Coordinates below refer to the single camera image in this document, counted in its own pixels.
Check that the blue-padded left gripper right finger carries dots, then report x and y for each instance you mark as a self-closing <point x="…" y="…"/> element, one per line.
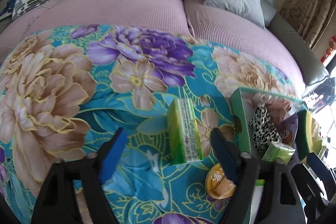
<point x="242" y="170"/>

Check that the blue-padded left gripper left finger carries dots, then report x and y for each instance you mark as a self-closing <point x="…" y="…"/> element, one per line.
<point x="56" y="202"/>

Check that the small green tissue pack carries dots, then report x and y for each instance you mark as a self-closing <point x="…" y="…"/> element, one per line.
<point x="278" y="150"/>

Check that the yellow green scrub sponge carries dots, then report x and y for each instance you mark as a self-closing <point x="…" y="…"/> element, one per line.
<point x="308" y="139"/>

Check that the purple wet wipes packet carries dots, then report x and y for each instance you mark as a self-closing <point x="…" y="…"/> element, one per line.
<point x="288" y="129"/>

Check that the green tissue pack with barcode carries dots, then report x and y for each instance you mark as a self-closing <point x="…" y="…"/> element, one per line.
<point x="184" y="138"/>

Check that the black white leopard scrunchie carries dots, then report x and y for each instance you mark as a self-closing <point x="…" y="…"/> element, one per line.
<point x="264" y="131"/>

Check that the pink fluffy scrunchie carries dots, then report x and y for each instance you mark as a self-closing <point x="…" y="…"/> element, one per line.
<point x="277" y="107"/>

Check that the teal cardboard box tray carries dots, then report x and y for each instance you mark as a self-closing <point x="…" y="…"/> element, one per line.
<point x="244" y="121"/>

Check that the floral teal blanket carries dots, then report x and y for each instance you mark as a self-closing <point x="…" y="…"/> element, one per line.
<point x="65" y="91"/>

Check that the red hanging decoration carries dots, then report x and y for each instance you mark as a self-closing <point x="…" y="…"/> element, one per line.
<point x="331" y="48"/>

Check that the beige patterned curtain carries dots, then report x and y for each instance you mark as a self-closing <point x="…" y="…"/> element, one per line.
<point x="309" y="18"/>

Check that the blue cushion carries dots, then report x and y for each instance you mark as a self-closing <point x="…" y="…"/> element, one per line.
<point x="8" y="10"/>

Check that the pink sofa seat cover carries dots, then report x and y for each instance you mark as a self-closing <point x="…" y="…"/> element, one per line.
<point x="189" y="17"/>

